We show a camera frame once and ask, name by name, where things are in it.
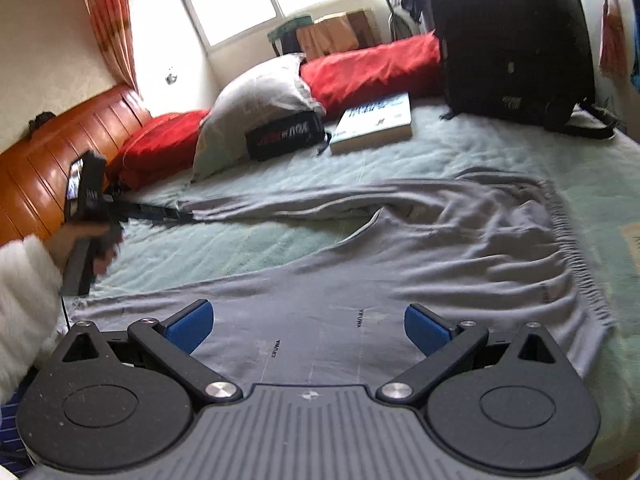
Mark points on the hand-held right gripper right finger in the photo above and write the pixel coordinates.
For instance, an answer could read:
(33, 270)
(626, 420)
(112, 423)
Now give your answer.
(425, 327)

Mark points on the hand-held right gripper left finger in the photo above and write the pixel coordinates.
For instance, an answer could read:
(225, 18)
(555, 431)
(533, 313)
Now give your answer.
(192, 327)

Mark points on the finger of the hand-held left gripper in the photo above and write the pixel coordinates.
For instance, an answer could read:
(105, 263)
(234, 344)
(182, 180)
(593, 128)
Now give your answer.
(150, 210)

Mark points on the person's left hand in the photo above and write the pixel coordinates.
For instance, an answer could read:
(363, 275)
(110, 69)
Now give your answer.
(70, 242)

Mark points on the wooden headboard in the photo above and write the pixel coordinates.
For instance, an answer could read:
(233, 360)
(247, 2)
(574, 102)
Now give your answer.
(30, 180)

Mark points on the folded red blanket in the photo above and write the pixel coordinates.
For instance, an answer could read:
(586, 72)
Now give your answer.
(160, 145)

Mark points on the dark cloth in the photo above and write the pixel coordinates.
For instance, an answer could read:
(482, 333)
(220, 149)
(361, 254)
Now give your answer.
(41, 122)

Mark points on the grey pillow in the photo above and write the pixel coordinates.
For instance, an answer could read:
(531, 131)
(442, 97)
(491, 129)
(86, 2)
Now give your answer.
(250, 100)

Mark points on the black pouch with red print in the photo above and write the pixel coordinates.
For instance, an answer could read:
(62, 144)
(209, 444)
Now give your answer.
(285, 135)

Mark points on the orange patterned curtain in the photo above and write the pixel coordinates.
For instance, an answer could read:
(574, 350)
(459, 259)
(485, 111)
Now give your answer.
(107, 15)

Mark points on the light green bed sheet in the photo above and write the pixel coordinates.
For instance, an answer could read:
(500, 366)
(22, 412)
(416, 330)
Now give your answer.
(500, 150)

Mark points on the person's dark patterned clothing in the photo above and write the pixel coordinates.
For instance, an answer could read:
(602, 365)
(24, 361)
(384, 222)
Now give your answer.
(12, 435)

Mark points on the white and blue book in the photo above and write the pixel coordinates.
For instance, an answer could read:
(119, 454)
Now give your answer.
(375, 120)

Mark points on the green stool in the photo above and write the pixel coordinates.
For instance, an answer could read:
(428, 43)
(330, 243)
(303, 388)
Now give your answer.
(290, 22)

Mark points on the long red quilt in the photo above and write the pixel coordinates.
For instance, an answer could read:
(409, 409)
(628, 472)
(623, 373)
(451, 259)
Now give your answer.
(370, 75)

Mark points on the brown cardboard box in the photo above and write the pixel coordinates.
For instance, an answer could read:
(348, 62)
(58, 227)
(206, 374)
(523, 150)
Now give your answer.
(340, 30)

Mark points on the black backpack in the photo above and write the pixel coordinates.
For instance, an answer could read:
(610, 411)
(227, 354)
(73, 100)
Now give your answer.
(510, 35)

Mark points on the orange hanging cloth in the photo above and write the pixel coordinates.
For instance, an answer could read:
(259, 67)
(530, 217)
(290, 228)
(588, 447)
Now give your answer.
(612, 35)

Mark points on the small wall hook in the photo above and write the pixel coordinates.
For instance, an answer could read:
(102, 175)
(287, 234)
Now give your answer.
(172, 76)

